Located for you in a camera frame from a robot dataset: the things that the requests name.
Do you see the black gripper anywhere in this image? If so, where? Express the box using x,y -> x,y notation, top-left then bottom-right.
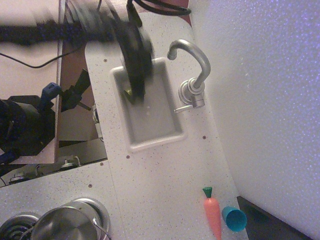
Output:
111,8 -> 153,104

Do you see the silver toy faucet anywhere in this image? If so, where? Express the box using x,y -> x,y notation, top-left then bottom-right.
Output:
166,38 -> 211,114

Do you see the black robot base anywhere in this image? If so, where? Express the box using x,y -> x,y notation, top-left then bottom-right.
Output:
0,95 -> 56,165

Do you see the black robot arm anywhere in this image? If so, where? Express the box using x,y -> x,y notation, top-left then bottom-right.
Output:
0,2 -> 153,101

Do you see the green plastic cup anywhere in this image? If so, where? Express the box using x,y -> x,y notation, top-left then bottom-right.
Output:
123,88 -> 135,104

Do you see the grey toy sink basin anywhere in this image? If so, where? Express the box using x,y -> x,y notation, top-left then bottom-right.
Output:
109,57 -> 186,152

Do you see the blue clamp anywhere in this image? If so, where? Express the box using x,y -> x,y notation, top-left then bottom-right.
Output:
37,82 -> 62,112

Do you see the orange toy carrot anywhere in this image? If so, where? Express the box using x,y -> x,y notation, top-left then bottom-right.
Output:
202,187 -> 222,240

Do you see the stainless steel pot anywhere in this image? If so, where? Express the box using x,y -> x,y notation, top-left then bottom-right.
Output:
30,197 -> 112,240

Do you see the teal plastic cup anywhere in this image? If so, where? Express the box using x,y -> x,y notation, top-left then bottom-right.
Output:
221,206 -> 247,232

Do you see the silver stove burner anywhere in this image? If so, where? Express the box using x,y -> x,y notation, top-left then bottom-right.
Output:
0,212 -> 40,240

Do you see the black strap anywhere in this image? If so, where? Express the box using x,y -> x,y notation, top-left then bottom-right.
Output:
126,0 -> 143,28

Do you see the thick black cable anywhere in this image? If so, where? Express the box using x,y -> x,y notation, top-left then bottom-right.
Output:
134,0 -> 192,16

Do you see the thin black cable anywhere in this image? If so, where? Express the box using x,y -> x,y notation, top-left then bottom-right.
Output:
0,43 -> 86,69

